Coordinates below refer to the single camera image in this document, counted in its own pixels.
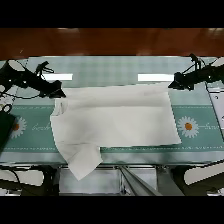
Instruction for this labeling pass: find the silver frame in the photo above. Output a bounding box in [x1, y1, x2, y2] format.
[0, 161, 224, 197]

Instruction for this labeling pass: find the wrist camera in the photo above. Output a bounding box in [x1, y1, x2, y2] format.
[188, 52, 203, 73]
[34, 61, 55, 80]

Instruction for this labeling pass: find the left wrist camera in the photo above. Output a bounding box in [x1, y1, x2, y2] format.
[34, 61, 55, 80]

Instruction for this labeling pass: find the white shirt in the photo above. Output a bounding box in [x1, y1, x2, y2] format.
[49, 82, 183, 182]

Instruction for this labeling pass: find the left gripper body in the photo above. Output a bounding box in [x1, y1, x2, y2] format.
[38, 80, 67, 100]

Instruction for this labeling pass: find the black cable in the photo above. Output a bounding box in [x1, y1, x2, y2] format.
[0, 91, 43, 100]

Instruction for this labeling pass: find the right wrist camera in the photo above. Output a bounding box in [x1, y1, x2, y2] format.
[188, 52, 203, 73]

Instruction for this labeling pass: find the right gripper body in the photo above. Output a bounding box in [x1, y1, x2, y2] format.
[167, 71, 195, 91]

